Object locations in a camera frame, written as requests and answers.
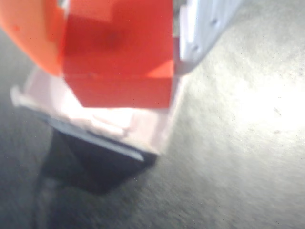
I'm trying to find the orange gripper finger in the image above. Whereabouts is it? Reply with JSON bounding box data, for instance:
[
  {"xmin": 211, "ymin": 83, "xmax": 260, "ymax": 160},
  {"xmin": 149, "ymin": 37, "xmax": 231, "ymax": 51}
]
[{"xmin": 0, "ymin": 0, "xmax": 69, "ymax": 77}]

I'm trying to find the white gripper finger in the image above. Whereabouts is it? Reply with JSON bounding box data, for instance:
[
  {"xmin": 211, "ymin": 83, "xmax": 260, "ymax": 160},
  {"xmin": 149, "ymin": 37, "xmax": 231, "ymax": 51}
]
[{"xmin": 173, "ymin": 0, "xmax": 246, "ymax": 77}]

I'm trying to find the plain white box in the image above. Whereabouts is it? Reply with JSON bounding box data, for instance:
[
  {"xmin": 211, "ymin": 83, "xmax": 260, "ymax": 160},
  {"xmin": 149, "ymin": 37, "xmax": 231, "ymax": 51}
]
[{"xmin": 10, "ymin": 64, "xmax": 187, "ymax": 195}]

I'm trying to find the red cube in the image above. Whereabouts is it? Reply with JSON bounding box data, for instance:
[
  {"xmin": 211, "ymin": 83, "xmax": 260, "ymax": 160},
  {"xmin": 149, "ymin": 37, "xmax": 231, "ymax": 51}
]
[{"xmin": 58, "ymin": 0, "xmax": 177, "ymax": 110}]

